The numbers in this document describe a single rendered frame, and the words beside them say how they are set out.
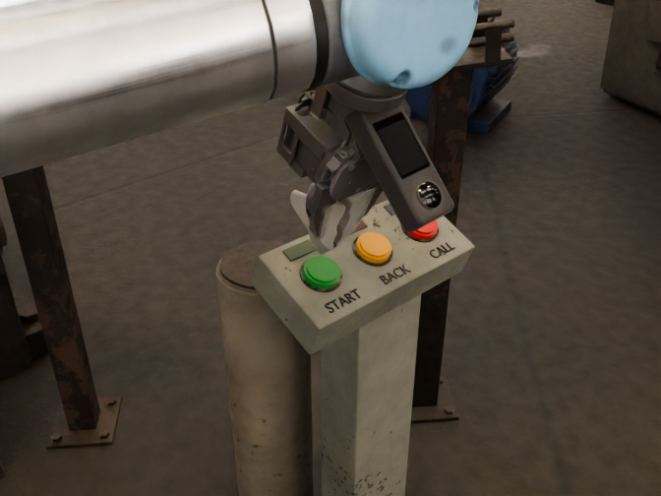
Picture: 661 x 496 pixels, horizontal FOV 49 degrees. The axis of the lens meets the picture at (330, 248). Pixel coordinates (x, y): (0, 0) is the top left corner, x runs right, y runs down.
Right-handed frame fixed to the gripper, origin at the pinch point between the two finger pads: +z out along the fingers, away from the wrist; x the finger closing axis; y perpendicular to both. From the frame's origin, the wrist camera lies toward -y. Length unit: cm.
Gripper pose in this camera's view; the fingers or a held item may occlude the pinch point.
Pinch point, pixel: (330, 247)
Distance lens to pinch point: 74.3
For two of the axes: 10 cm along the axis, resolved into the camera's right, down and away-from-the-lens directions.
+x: -7.6, 3.5, -5.5
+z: -2.2, 6.5, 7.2
